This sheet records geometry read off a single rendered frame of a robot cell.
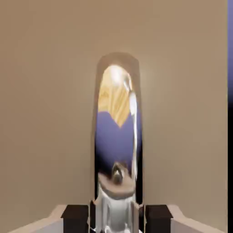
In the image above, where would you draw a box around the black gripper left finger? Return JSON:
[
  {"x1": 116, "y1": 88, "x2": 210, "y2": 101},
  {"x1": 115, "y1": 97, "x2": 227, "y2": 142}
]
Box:
[{"x1": 7, "y1": 204, "x2": 96, "y2": 233}]

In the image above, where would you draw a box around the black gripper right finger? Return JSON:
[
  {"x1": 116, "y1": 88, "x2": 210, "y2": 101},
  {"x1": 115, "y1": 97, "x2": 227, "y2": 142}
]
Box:
[{"x1": 138, "y1": 203, "x2": 226, "y2": 233}]

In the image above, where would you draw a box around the curved shiny metal handle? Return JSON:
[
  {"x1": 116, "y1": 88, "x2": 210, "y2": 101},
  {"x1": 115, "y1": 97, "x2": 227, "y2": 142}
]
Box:
[{"x1": 89, "y1": 52, "x2": 146, "y2": 233}]

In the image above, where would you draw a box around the tan cabinet door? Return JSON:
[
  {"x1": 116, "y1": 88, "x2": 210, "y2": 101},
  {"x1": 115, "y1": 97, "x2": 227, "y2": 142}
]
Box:
[{"x1": 0, "y1": 0, "x2": 228, "y2": 233}]

